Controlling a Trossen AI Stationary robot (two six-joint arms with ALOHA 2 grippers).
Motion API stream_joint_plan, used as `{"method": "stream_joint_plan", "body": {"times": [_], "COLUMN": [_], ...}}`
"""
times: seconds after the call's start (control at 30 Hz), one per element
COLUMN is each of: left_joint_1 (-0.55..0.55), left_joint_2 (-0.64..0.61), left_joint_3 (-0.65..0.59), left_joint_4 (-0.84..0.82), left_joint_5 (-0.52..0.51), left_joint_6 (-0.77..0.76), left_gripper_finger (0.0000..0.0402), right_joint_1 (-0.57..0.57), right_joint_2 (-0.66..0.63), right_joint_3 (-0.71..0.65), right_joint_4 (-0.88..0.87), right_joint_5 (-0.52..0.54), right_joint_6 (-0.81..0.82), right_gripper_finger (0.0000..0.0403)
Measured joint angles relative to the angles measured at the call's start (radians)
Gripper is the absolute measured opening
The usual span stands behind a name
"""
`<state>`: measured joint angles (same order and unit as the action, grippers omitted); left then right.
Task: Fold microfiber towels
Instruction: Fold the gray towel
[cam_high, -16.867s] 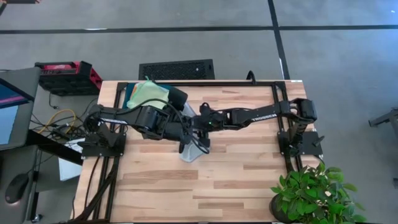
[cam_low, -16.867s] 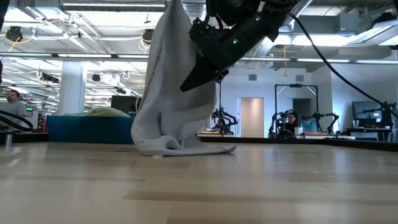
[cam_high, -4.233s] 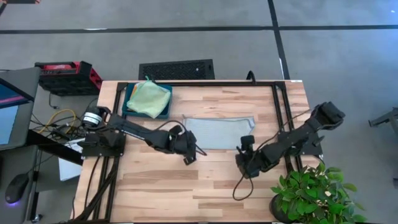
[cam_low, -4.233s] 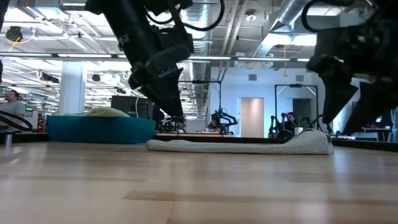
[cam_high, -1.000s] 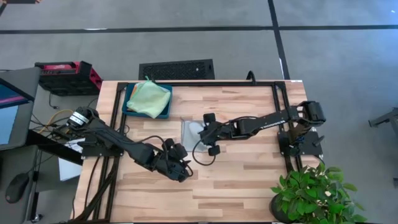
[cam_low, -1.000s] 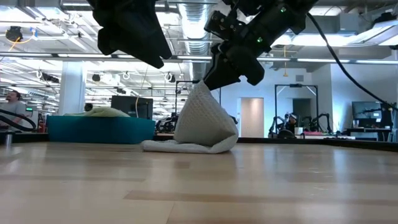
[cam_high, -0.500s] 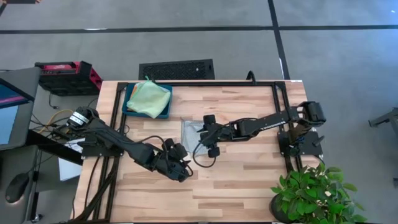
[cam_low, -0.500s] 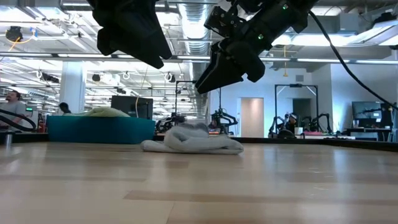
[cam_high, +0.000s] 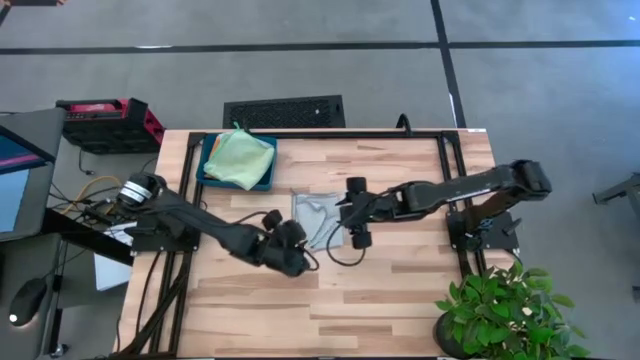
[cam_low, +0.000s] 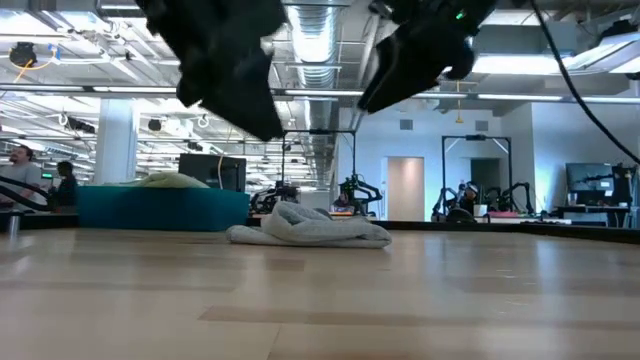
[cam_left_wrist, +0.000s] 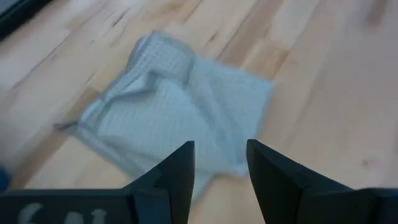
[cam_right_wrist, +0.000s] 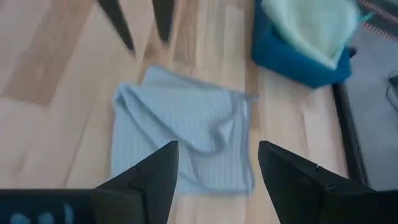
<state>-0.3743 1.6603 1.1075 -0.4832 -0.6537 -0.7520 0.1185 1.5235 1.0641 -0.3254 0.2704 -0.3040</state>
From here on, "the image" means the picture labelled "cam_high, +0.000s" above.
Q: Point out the green potted plant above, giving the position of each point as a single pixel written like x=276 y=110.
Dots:
x=500 y=320

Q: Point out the teal plastic tray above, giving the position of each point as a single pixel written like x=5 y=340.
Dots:
x=267 y=182

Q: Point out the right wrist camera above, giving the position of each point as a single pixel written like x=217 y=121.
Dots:
x=349 y=216

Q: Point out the grey waffle microfiber towel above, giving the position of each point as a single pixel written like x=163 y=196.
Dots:
x=312 y=220

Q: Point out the black floor vent grate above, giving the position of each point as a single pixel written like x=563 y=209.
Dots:
x=285 y=112

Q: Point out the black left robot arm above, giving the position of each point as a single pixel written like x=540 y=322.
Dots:
x=200 y=220

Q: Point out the black computer mouse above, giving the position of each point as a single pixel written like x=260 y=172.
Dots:
x=26 y=302

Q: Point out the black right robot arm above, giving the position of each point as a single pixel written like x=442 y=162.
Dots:
x=465 y=192

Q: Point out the grey desk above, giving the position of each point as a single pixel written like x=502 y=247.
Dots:
x=20 y=260

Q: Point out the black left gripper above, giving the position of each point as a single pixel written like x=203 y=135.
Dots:
x=280 y=257

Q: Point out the black desk support bar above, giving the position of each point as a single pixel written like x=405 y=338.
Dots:
x=85 y=237

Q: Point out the red and black tool case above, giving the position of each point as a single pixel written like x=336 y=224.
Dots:
x=110 y=130

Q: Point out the computer monitor blue screen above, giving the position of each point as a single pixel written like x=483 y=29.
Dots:
x=15 y=200

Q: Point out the grey metal stand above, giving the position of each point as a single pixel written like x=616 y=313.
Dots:
x=625 y=192

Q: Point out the black desk leg with caster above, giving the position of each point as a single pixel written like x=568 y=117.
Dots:
x=56 y=325

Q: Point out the green microfiber towel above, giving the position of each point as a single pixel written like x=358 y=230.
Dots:
x=240 y=160

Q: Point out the black power strip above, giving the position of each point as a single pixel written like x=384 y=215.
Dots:
x=100 y=215

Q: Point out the white paper sheet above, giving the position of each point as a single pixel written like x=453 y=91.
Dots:
x=112 y=272

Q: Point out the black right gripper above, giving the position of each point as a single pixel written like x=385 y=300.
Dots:
x=380 y=210

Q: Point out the black aluminium rig frame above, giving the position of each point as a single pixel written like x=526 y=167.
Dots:
x=350 y=134

